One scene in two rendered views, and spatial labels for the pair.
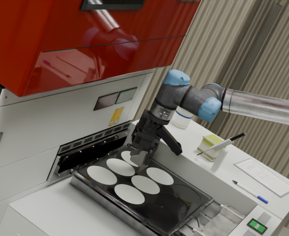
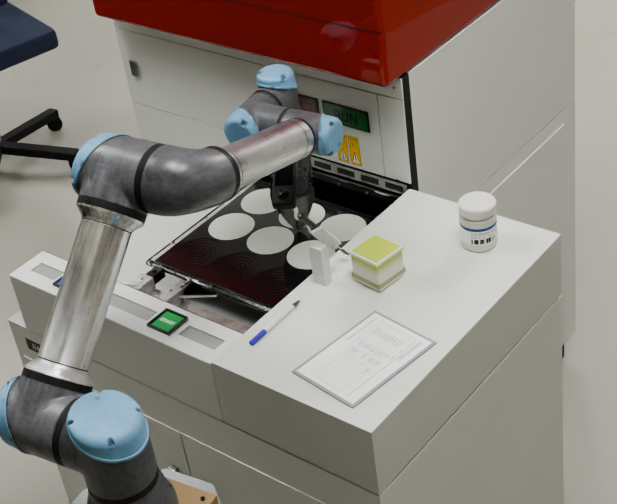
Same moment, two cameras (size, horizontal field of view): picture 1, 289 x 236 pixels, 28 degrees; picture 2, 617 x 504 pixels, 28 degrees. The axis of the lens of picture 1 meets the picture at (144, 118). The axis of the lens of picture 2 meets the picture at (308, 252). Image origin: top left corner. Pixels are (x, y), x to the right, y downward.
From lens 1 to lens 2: 3.36 m
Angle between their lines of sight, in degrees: 95
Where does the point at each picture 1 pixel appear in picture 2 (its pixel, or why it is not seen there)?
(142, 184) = (267, 237)
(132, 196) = (225, 229)
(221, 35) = not seen: outside the picture
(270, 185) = (329, 360)
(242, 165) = (381, 323)
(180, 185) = (300, 277)
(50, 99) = (181, 49)
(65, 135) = not seen: hidden behind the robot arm
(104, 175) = (262, 202)
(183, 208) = (230, 278)
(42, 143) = (207, 111)
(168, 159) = not seen: hidden behind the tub
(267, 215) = (218, 346)
